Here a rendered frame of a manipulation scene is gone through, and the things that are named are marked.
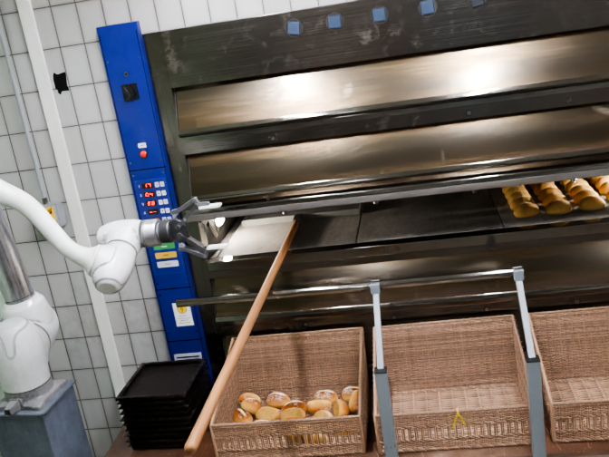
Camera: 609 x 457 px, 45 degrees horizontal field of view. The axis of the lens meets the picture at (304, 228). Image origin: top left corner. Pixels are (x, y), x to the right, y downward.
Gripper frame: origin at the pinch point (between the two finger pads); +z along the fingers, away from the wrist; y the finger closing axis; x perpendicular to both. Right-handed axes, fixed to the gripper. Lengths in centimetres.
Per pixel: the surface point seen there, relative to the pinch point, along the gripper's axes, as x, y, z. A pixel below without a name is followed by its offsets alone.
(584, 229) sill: -57, 33, 121
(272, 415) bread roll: -26, 86, -3
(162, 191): -51, -2, -37
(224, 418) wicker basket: -21, 83, -20
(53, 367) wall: -53, 72, -105
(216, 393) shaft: 56, 29, 8
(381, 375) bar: 4, 55, 45
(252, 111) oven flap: -54, -28, 3
